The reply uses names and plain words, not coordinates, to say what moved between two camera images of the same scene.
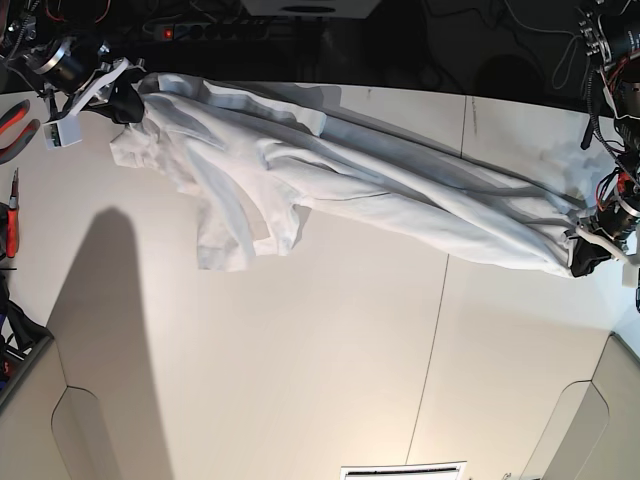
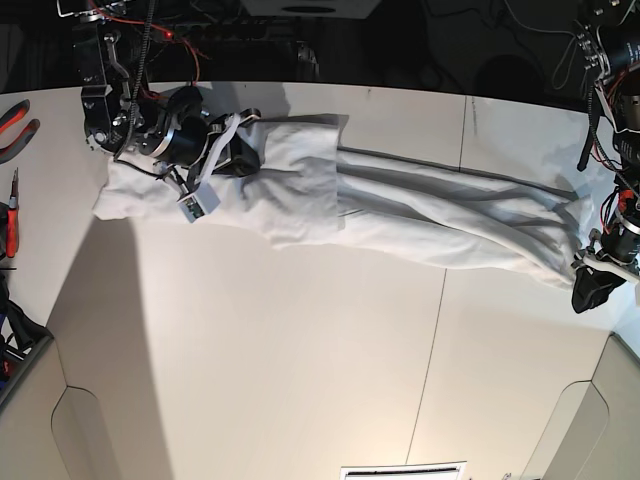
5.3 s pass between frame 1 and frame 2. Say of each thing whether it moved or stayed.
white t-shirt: moved
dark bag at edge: stayed
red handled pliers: stayed
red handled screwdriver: stayed
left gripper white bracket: moved
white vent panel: stayed
